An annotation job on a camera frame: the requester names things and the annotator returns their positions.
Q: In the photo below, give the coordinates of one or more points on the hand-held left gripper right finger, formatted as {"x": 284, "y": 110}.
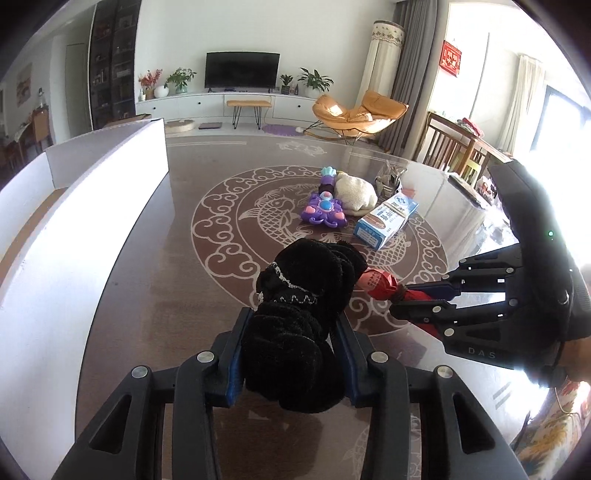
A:
{"x": 353, "y": 378}

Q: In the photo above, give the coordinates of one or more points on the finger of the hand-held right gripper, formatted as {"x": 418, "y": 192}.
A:
{"x": 443, "y": 290}
{"x": 415, "y": 311}

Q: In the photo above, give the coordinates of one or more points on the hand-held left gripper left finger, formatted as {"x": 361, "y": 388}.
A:
{"x": 233, "y": 378}

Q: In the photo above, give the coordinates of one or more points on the red packet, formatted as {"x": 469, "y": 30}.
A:
{"x": 376, "y": 284}

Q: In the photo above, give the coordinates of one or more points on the black plush cloth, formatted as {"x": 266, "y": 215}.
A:
{"x": 295, "y": 323}

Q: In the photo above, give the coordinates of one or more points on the white storage box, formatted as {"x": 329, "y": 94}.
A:
{"x": 46, "y": 277}

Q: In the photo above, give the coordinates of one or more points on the patterned dark wooden desktop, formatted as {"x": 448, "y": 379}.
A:
{"x": 138, "y": 277}

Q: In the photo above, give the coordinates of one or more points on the blue and white carton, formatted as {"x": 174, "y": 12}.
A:
{"x": 383, "y": 221}

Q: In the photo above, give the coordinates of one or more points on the cream plush cloth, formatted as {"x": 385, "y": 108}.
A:
{"x": 355, "y": 194}

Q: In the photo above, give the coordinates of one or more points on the purple octopus toy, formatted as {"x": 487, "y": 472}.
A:
{"x": 323, "y": 212}

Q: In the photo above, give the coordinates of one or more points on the wooden dining chair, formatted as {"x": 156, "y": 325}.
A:
{"x": 445, "y": 143}

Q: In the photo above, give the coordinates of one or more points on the white sheer curtain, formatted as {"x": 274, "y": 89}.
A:
{"x": 521, "y": 101}

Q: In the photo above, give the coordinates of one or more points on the orange lounge chair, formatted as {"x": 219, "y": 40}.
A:
{"x": 341, "y": 113}

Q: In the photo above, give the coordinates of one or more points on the grey curtain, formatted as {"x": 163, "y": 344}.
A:
{"x": 415, "y": 69}

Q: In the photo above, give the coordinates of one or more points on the purple floor rug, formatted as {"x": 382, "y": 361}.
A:
{"x": 280, "y": 130}

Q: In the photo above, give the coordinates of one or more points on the covered standing air conditioner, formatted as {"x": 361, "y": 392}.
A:
{"x": 381, "y": 64}

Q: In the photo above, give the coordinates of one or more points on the leafy potted plant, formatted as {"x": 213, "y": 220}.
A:
{"x": 315, "y": 82}

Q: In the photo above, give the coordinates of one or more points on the dark purple floor scale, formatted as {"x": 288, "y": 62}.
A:
{"x": 210, "y": 125}

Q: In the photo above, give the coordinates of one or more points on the round beige pet bed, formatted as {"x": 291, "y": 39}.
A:
{"x": 180, "y": 126}

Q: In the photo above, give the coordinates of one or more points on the small potted plant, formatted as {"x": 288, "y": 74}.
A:
{"x": 286, "y": 83}

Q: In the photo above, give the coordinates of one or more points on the wooden bench with metal legs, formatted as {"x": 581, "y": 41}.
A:
{"x": 248, "y": 103}

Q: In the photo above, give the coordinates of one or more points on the white television cabinet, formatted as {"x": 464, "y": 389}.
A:
{"x": 203, "y": 104}

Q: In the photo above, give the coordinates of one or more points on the black flat television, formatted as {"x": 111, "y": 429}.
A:
{"x": 242, "y": 69}

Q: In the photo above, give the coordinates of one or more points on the green potted plant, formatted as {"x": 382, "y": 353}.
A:
{"x": 181, "y": 78}

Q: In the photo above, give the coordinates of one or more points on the red flower arrangement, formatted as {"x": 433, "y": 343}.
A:
{"x": 150, "y": 82}

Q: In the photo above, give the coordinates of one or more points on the wooden sideboard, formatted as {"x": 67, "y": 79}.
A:
{"x": 40, "y": 127}

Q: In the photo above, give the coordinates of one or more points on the dark glass display cabinet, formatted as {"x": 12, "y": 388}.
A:
{"x": 115, "y": 64}

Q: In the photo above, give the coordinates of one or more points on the red wall decoration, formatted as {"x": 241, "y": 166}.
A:
{"x": 452, "y": 57}

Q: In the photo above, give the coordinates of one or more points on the framed wall picture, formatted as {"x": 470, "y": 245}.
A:
{"x": 24, "y": 83}

